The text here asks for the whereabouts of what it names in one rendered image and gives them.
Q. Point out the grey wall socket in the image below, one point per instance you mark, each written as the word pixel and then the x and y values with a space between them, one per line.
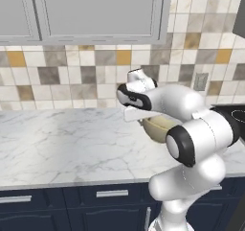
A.
pixel 201 81

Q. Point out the navy cupboard door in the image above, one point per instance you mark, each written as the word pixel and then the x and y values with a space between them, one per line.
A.
pixel 207 215
pixel 32 221
pixel 108 219

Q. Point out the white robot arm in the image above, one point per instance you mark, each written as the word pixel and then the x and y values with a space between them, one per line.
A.
pixel 197 135

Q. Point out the dark grey extractor hood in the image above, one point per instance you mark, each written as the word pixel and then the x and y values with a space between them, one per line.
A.
pixel 240 22

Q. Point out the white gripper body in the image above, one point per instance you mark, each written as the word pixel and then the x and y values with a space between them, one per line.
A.
pixel 137 114

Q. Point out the black hob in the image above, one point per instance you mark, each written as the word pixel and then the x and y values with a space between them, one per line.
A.
pixel 234 113

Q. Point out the navy drawer front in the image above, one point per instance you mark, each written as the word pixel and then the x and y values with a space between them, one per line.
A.
pixel 83 195
pixel 48 199
pixel 233 187

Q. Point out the grey wall cupboard door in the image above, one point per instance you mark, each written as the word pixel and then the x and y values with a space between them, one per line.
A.
pixel 95 9
pixel 14 9

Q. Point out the beige bowl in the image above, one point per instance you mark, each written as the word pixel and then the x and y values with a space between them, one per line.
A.
pixel 157 130

